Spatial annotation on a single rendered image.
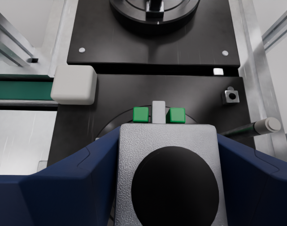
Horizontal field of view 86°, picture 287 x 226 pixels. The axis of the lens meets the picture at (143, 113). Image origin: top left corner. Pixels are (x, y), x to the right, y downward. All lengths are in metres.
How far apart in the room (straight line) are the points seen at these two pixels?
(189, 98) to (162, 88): 0.04
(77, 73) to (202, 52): 0.17
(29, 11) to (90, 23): 0.28
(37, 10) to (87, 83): 0.36
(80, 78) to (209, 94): 0.16
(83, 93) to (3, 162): 0.17
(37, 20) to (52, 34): 0.21
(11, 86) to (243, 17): 0.38
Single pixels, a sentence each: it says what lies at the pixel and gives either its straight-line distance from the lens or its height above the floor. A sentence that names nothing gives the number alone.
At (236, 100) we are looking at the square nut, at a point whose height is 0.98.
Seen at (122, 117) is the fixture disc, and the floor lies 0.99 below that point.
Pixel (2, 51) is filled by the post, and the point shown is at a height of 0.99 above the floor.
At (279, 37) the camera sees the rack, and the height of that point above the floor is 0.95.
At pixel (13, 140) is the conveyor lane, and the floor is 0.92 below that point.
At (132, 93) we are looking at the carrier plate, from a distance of 0.20.
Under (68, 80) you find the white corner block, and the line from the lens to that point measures 0.20.
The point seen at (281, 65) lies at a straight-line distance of 0.46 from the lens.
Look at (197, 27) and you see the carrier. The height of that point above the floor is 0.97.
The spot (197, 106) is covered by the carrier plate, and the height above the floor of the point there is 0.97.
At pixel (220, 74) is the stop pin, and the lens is 0.24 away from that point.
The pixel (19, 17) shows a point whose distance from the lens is 0.53.
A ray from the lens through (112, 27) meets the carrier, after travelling 0.26.
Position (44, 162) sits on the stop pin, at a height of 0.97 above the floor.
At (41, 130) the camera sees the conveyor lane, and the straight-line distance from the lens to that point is 0.28.
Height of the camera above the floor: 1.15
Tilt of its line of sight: 73 degrees down
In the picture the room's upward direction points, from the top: 1 degrees clockwise
